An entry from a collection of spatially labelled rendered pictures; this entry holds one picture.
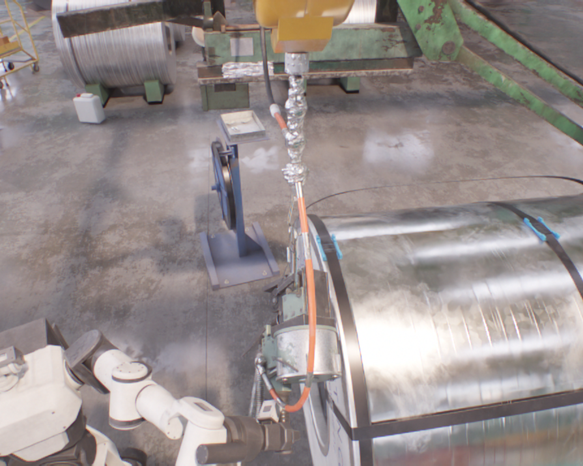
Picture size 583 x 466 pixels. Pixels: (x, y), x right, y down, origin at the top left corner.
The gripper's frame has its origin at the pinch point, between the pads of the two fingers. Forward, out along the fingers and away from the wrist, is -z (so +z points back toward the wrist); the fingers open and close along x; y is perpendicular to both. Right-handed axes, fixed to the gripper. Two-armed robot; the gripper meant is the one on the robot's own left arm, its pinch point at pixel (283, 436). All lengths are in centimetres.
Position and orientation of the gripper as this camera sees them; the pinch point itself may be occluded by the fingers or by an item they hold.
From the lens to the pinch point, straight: 106.8
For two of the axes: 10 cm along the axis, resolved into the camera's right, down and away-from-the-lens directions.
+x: 7.4, -3.4, -5.9
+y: -0.6, -9.0, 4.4
